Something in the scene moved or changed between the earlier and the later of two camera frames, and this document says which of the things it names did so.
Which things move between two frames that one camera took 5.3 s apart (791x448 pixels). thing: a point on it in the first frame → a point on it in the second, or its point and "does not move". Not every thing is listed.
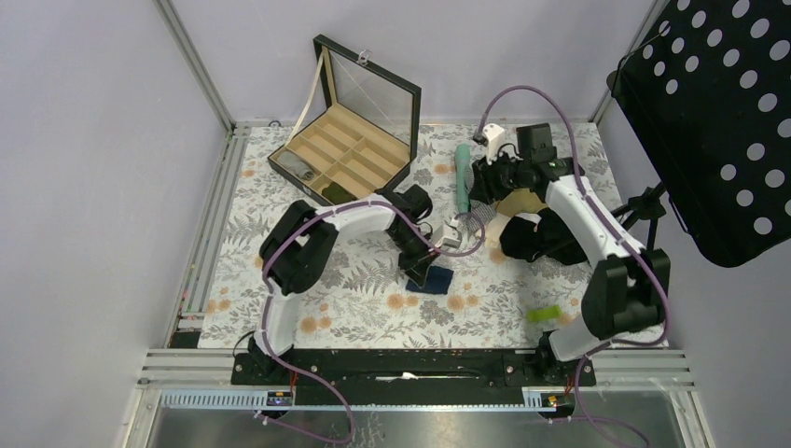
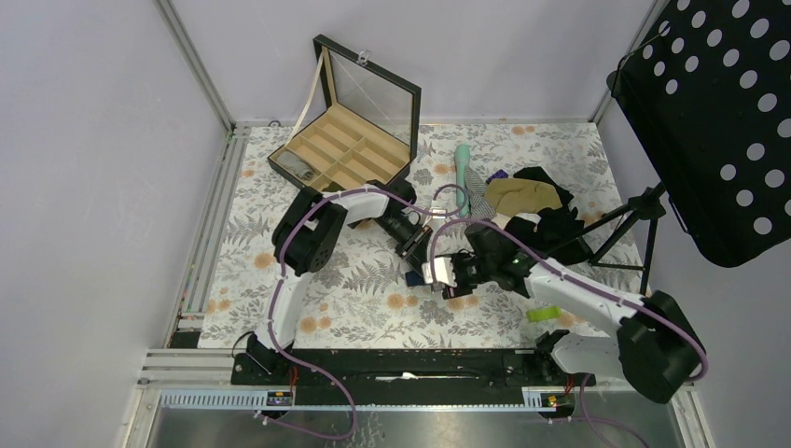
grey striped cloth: x=478 y=212 does not move
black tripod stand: x=647 y=204 does not move
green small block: x=545 y=314 does not move
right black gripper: x=484 y=189 → x=461 y=288
